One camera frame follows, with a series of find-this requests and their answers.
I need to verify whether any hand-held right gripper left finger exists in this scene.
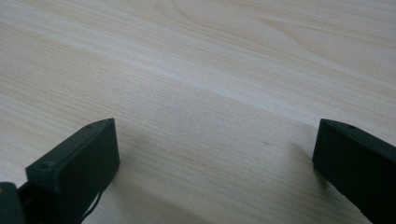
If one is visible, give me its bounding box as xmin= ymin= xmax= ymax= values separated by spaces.
xmin=18 ymin=118 xmax=121 ymax=224

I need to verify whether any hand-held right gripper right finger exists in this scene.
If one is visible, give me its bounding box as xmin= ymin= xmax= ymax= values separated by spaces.
xmin=312 ymin=118 xmax=396 ymax=224

